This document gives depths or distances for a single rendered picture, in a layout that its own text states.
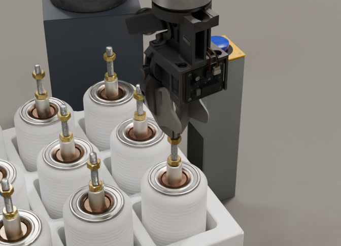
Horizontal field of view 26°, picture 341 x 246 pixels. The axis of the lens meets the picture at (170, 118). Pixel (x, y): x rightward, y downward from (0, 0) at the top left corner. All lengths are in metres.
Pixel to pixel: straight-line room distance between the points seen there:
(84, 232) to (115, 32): 0.49
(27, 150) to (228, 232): 0.35
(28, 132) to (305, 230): 0.53
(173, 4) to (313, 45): 1.06
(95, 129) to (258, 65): 0.65
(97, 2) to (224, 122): 0.32
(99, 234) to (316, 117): 0.75
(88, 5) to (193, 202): 0.48
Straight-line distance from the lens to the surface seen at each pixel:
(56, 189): 1.10
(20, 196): 1.08
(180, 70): 0.86
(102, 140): 1.24
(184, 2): 0.84
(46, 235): 1.00
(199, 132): 1.29
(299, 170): 1.48
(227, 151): 1.32
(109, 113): 1.20
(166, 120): 0.96
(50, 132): 1.17
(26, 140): 1.19
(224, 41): 1.22
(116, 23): 1.36
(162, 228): 1.07
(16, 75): 1.76
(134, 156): 1.11
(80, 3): 1.36
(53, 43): 1.38
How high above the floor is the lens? 0.95
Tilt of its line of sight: 37 degrees down
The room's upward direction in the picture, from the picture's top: straight up
